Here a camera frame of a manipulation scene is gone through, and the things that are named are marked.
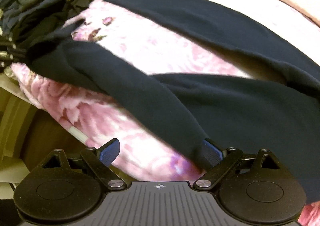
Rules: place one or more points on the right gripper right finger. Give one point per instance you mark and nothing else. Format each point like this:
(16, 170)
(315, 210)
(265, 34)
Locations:
(210, 154)

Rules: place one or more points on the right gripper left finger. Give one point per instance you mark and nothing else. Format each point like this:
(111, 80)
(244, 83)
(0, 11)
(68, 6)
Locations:
(109, 152)

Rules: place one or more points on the dark navy garment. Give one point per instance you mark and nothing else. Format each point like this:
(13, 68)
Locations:
(200, 86)

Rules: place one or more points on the pink rose blanket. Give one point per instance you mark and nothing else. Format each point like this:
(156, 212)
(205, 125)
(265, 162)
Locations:
(140, 121)

